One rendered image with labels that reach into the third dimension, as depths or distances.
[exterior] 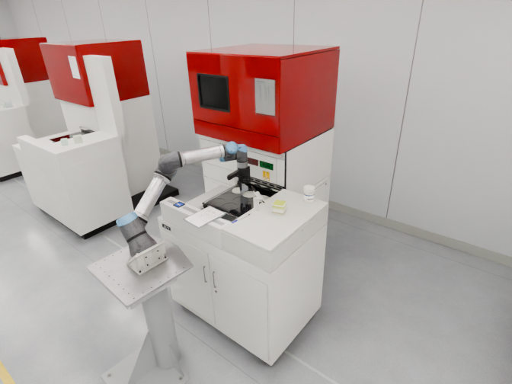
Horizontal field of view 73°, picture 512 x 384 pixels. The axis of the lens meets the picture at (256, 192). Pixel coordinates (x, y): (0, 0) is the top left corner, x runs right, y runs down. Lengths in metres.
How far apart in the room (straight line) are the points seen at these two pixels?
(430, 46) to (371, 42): 0.49
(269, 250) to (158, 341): 0.98
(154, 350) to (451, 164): 2.79
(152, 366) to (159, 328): 0.36
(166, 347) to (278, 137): 1.48
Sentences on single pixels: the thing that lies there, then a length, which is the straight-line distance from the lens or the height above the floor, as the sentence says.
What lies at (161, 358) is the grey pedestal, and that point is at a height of 0.12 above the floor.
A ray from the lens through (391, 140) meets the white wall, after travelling 3.57.
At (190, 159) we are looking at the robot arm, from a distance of 2.10.
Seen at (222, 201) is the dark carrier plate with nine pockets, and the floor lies 0.90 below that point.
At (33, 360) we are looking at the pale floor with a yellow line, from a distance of 2.99.
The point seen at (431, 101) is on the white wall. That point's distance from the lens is 3.40.
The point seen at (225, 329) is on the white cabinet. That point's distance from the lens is 2.52.
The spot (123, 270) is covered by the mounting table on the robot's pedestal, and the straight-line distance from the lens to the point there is 2.05.
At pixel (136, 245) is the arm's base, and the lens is 1.97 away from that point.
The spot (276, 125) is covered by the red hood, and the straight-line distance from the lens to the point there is 2.20.
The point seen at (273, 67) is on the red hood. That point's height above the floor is 1.76.
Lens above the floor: 2.03
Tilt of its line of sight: 27 degrees down
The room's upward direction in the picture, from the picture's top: 2 degrees counter-clockwise
